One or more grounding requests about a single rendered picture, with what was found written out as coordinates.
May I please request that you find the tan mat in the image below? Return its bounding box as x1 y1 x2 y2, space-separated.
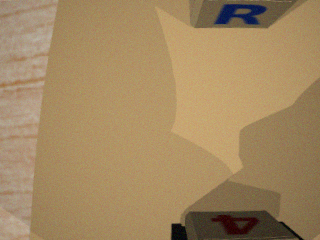
30 0 320 240

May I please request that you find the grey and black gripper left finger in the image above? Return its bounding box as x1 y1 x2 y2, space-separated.
171 224 188 240

